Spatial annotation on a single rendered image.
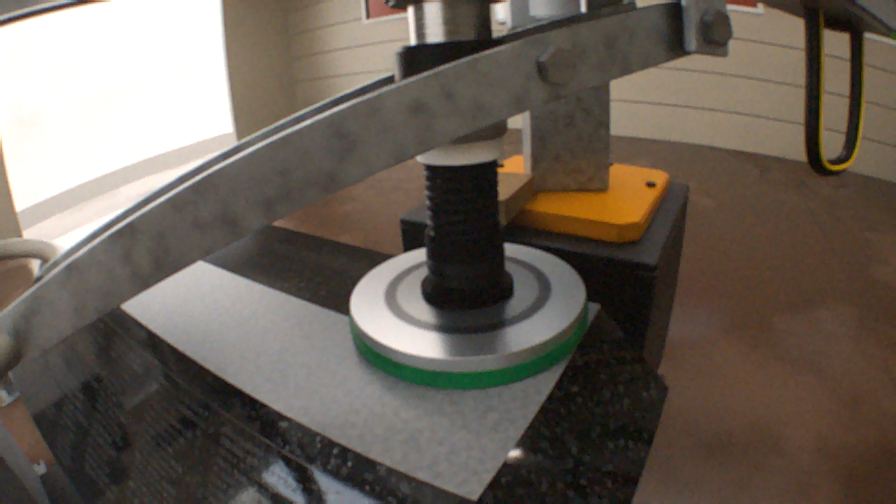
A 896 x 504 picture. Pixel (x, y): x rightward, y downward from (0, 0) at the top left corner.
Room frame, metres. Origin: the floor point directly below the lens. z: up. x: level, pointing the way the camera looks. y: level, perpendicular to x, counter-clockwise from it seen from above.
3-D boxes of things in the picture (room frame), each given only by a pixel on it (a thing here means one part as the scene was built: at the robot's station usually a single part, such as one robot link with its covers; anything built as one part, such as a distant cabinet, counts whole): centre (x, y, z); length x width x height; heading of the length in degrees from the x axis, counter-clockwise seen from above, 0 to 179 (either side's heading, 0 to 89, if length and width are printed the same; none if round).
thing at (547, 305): (0.37, -0.02, 0.89); 0.21 x 0.21 x 0.01
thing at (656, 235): (1.09, -0.30, 0.37); 0.66 x 0.66 x 0.74; 54
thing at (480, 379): (0.37, -0.02, 0.88); 0.22 x 0.22 x 0.04
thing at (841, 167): (0.54, -0.65, 1.10); 0.23 x 0.03 x 0.32; 105
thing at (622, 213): (1.09, -0.30, 0.76); 0.49 x 0.49 x 0.05; 54
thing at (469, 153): (0.37, -0.02, 1.03); 0.07 x 0.07 x 0.04
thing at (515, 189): (0.91, -0.11, 0.81); 0.20 x 0.10 x 0.05; 152
